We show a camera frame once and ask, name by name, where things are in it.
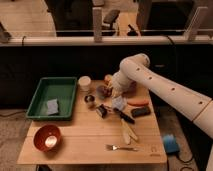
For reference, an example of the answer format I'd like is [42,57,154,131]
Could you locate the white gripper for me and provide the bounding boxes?
[107,71,133,98]

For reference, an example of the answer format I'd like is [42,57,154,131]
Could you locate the purple grape bunch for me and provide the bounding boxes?
[100,86,112,97]

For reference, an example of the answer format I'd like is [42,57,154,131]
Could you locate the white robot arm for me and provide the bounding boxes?
[110,53,213,139]

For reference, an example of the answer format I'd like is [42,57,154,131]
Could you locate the purple bowl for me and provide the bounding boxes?
[124,82,137,93]

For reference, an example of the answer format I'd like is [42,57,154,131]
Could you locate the red bowl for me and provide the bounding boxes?
[33,125,61,152]

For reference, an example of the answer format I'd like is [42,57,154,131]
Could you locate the apple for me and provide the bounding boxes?
[104,74,112,84]

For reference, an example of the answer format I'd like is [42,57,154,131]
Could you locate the clear plastic bag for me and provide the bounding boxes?
[111,96,127,111]

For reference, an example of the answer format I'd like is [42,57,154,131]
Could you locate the orange carrot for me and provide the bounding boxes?
[127,99,149,107]

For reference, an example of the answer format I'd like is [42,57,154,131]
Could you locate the small metal cup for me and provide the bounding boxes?
[84,95,95,108]

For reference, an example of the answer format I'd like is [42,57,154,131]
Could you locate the white cup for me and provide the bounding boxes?
[78,76,91,92]

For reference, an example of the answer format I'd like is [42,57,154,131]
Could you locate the black rectangular block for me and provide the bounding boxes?
[131,107,151,118]

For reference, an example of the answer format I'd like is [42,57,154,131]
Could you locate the wooden table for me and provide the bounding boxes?
[16,79,168,166]

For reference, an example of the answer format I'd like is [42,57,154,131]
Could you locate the cream banana peel strip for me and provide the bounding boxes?
[121,119,138,145]

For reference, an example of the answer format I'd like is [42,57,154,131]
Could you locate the green plastic tray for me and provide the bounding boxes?
[26,77,77,121]

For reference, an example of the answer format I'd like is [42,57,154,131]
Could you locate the silver fork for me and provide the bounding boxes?
[105,144,139,151]

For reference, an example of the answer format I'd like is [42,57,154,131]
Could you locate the blue sponge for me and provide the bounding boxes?
[46,99,59,115]

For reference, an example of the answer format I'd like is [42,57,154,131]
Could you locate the black office chair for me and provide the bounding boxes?
[102,9,120,36]

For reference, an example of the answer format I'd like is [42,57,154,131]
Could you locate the blue tape roll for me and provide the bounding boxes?
[163,134,180,154]

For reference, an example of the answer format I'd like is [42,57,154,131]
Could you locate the black handled knife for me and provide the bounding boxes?
[113,108,135,124]

